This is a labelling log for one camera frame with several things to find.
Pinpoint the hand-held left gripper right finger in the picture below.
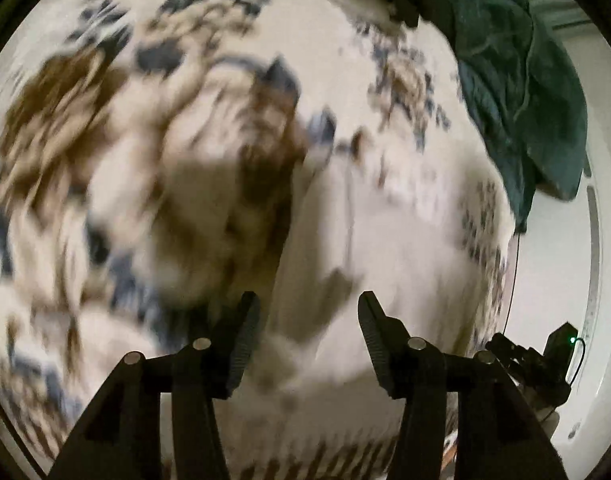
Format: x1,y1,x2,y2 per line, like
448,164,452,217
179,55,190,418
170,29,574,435
358,291,569,480

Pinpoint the dark green cloth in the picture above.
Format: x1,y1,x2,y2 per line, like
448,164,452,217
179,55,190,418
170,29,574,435
425,0,589,233

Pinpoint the floral patterned blanket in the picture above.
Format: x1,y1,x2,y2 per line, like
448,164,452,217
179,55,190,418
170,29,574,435
0,0,519,480

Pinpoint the white small garment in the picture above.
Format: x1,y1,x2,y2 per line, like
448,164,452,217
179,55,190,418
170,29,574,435
255,150,516,401

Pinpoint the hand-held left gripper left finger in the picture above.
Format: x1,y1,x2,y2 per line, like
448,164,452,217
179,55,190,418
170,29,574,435
48,291,261,480

